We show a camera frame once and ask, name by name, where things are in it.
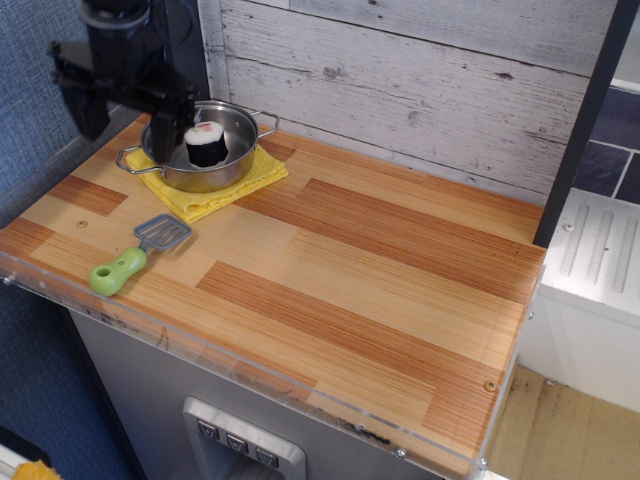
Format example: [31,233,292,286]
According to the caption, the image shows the clear acrylic table guard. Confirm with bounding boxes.
[1,243,542,479]

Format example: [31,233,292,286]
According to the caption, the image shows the white toy sink unit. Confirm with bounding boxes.
[519,189,639,411]

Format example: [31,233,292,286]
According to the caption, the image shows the green handled grey spatula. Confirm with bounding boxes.
[89,214,192,297]

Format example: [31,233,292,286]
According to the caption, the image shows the stainless steel pot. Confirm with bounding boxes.
[116,100,280,193]

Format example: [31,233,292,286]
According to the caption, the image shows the dark vertical post right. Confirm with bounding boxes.
[533,0,639,248]

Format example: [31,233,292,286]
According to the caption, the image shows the dark vertical post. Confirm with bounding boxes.
[533,0,639,248]
[161,0,210,101]

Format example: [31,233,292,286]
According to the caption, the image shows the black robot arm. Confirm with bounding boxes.
[47,1,198,165]

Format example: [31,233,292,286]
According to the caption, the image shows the silver dispenser button panel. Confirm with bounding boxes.
[183,397,307,479]

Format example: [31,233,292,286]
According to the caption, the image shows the yellow cloth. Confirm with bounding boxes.
[141,146,289,224]

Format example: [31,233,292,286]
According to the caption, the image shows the yellow object bottom left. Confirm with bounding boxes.
[11,461,62,480]

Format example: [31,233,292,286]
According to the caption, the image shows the toy sushi roll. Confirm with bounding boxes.
[184,121,228,168]

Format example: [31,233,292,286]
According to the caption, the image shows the dark vertical post left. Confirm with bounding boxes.
[161,0,210,101]

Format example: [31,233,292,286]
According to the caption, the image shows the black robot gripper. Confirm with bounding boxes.
[47,19,196,164]

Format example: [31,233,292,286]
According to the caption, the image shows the grey toy fridge cabinet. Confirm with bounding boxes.
[72,312,481,479]

